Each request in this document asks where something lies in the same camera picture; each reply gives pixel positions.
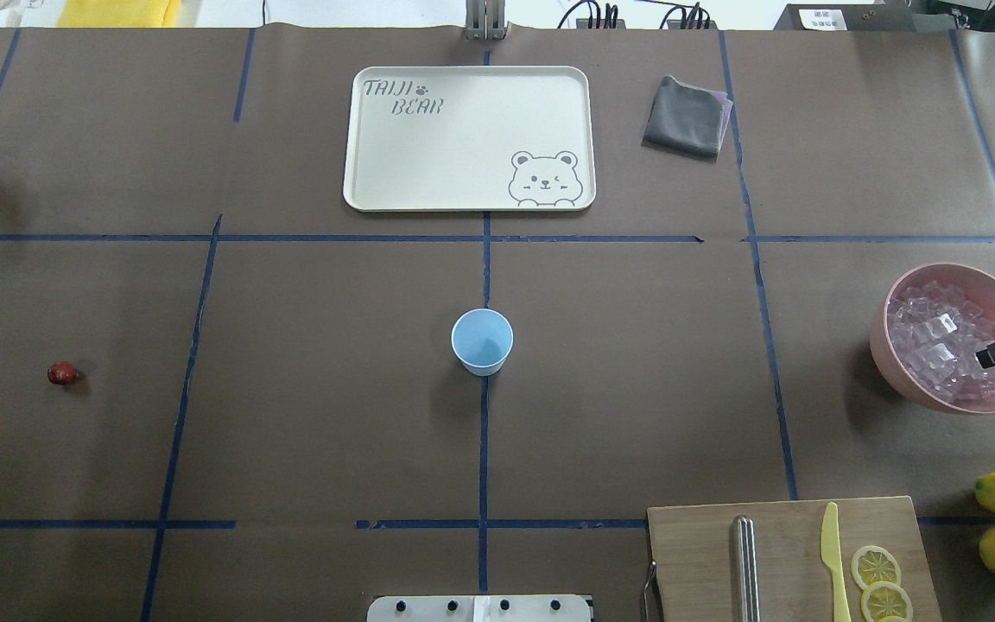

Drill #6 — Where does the red strawberry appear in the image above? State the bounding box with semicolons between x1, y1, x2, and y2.
47;361;79;386

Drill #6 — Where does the pile of clear ice cubes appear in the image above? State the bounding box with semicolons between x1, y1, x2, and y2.
885;280;995;405

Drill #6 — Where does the light blue plastic cup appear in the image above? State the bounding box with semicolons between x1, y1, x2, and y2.
450;308;514;378

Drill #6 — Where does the pink bowl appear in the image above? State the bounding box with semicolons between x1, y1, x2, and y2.
869;263;995;415

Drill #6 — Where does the lemon slice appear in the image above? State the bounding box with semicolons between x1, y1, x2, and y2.
859;581;915;621
850;546;902;591

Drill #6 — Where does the yellow plastic knife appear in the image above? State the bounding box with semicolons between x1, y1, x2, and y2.
819;501;852;622

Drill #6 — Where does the steel muddler black tip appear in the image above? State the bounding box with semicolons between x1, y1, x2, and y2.
732;515;761;621

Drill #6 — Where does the wooden cutting board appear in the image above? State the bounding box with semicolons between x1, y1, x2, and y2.
647;496;942;621

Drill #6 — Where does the folded grey cloth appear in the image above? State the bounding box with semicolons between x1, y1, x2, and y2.
643;75;734;159

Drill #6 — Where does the cream bear tray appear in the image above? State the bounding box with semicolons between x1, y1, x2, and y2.
342;66;597;213

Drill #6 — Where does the yellow cloth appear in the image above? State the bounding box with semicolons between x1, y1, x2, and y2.
55;1;182;29

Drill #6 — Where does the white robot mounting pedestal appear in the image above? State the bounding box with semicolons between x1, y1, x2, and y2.
364;593;595;621

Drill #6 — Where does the aluminium frame post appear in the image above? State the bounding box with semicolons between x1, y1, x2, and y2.
465;0;508;41

